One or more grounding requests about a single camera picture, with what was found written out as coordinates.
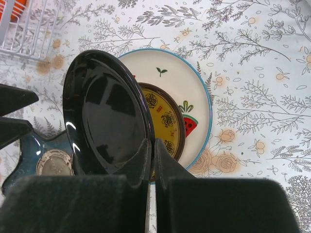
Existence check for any black glossy plate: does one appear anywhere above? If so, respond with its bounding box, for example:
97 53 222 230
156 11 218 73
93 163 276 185
63 50 156 175

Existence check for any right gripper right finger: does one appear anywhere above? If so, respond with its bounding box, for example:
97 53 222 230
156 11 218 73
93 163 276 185
155 139 299 233

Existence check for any white wire dish rack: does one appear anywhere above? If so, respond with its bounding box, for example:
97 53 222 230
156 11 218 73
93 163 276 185
0 0 63 62

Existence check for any floral table mat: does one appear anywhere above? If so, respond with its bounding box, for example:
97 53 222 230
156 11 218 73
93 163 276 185
0 0 311 233

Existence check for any orange red round plate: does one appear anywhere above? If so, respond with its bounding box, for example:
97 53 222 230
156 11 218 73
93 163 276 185
0 0 27 24

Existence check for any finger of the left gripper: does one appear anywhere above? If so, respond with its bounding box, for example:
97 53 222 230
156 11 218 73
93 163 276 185
0 84 39 116
0 117 33 149

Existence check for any blue star-shaped plate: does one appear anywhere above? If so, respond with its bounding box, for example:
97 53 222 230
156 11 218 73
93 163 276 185
1 131 74 195

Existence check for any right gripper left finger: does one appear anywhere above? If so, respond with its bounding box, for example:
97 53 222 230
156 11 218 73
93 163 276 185
0 139 152 233

